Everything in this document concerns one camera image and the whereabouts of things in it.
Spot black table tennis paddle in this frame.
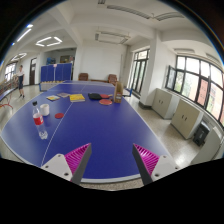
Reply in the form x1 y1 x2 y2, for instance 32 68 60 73
87 92 104 101

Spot blue ball bin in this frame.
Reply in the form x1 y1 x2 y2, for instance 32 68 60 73
38 80 64 92

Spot black-framed glass door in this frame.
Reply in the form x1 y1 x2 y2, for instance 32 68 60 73
128 48 151 96

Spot dark brown door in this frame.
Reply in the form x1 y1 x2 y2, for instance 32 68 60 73
28 57 38 86

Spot black waste bin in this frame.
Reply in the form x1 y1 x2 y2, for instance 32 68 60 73
192 120 212 148

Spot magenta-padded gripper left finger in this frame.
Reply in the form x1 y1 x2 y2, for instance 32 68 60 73
40 142 93 186

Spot long ceiling air conditioner unit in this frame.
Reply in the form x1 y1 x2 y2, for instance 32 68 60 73
106 3 186 22

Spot cream two-door cabinet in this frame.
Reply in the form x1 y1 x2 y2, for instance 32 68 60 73
170 98 204 140
151 87 183 120

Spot yellow and blue booklet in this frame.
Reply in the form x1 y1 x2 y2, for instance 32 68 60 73
45 94 61 102

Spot blue partition panels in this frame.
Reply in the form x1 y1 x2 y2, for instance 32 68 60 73
40 62 73 83

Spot brown cardboard box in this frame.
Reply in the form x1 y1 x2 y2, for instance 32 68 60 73
113 81 124 104

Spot grey booklet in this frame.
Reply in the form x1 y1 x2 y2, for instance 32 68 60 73
56 92 72 99

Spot person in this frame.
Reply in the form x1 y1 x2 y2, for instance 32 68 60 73
14 64 26 99

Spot white cup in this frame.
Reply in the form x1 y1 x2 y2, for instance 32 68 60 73
39 103 51 117

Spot ceiling light group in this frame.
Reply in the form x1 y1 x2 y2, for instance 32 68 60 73
11 23 64 63

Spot yellow book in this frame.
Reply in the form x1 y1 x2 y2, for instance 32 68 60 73
69 93 86 103

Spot brown armchair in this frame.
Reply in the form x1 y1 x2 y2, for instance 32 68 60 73
78 72 90 82
107 73 119 86

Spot blue red-legged tennis table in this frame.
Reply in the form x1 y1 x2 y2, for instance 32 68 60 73
0 84 18 111

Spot black-framed window row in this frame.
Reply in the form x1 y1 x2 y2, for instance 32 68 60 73
165 54 224 128

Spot clear bottle with red label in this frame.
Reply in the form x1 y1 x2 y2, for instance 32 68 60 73
31 100 49 140

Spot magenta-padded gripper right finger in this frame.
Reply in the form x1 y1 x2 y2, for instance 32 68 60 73
131 143 181 186

